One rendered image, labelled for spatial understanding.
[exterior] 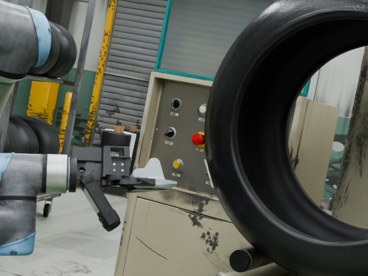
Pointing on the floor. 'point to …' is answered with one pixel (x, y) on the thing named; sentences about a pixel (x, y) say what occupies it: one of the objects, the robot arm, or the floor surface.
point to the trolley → (30, 121)
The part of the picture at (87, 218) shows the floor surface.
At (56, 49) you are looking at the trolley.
